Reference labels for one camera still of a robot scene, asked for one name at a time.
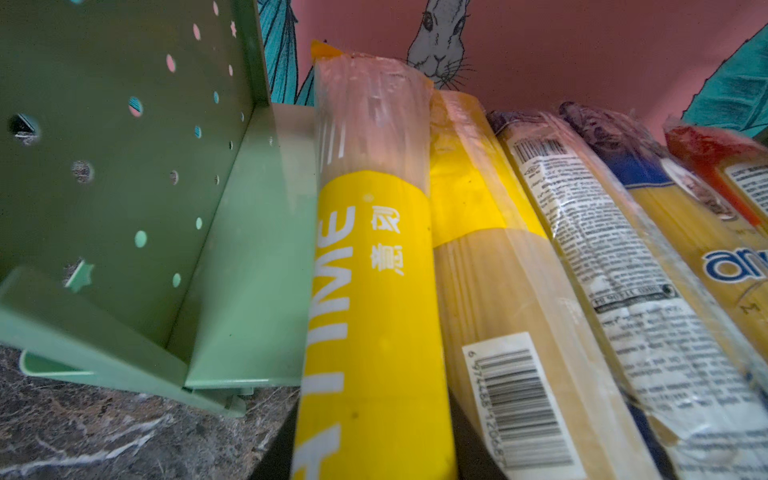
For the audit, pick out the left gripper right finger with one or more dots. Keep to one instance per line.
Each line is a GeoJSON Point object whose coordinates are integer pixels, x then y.
{"type": "Point", "coordinates": [474, 460]}

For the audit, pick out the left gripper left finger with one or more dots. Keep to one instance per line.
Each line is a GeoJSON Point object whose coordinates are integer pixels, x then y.
{"type": "Point", "coordinates": [276, 463]}

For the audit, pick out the long yellow spaghetti bag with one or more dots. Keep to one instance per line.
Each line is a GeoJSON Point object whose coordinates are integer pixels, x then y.
{"type": "Point", "coordinates": [521, 359]}

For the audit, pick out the yellow Tatime spaghetti bag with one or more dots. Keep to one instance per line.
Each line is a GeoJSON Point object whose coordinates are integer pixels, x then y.
{"type": "Point", "coordinates": [374, 401]}

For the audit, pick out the blue clear spaghetti bag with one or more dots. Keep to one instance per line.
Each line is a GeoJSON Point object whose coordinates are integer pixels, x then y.
{"type": "Point", "coordinates": [694, 385]}

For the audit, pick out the blue Ankara spaghetti bag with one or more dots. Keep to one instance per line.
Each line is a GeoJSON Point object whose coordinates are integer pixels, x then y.
{"type": "Point", "coordinates": [727, 254]}

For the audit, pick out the red spaghetti bag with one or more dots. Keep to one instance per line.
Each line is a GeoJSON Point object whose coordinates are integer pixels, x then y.
{"type": "Point", "coordinates": [731, 163]}

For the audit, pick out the green two-tier shelf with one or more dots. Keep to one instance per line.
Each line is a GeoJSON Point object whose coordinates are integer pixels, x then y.
{"type": "Point", "coordinates": [157, 196]}

